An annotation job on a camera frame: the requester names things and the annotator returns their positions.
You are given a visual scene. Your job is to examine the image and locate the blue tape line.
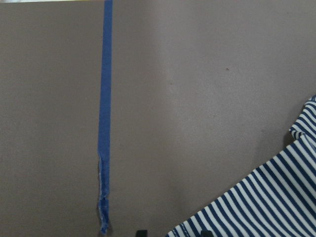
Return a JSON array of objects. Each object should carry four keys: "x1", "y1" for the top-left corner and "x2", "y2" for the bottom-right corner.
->
[{"x1": 97, "y1": 0, "x2": 113, "y2": 236}]

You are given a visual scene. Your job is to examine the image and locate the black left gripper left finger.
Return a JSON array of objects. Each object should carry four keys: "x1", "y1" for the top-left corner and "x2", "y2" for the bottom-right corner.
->
[{"x1": 136, "y1": 230, "x2": 148, "y2": 237}]

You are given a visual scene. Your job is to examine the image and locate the navy white striped polo shirt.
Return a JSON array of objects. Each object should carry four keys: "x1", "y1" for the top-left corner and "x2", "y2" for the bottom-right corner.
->
[{"x1": 168, "y1": 97, "x2": 316, "y2": 237}]

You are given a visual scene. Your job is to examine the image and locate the brown paper table cover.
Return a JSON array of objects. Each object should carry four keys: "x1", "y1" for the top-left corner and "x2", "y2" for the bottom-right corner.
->
[{"x1": 0, "y1": 0, "x2": 316, "y2": 237}]

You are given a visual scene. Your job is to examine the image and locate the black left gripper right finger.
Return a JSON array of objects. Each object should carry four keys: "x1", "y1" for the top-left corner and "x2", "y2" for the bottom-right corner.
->
[{"x1": 201, "y1": 230, "x2": 211, "y2": 237}]

